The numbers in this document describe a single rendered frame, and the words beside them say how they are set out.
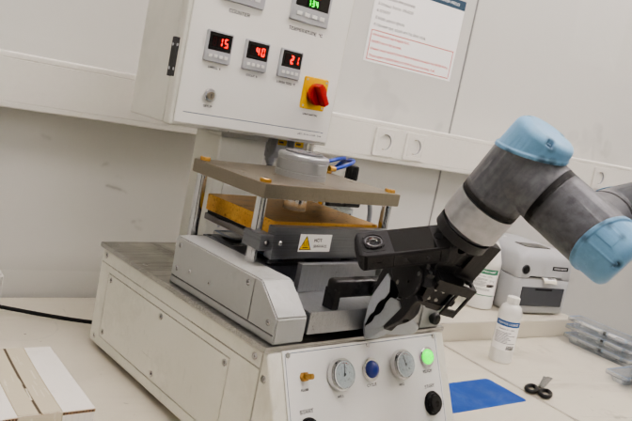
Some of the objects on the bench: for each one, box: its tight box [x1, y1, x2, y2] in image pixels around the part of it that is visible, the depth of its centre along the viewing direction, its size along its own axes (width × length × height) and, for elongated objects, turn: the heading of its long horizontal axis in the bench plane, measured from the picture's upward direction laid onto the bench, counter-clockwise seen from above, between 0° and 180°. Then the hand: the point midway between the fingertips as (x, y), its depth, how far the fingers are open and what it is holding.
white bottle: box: [488, 295, 523, 365], centre depth 153 cm, size 5×5×14 cm
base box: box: [89, 248, 453, 421], centre depth 111 cm, size 54×38×17 cm
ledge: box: [439, 295, 574, 342], centre depth 174 cm, size 30×84×4 cm, turn 66°
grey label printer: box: [493, 233, 572, 314], centre depth 190 cm, size 25×20×17 cm
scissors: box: [524, 376, 553, 398], centre depth 142 cm, size 14×6×1 cm, turn 94°
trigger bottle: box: [460, 241, 502, 310], centre depth 178 cm, size 9×8×25 cm
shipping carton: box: [0, 347, 96, 421], centre depth 84 cm, size 19×13×9 cm
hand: (365, 328), depth 94 cm, fingers closed
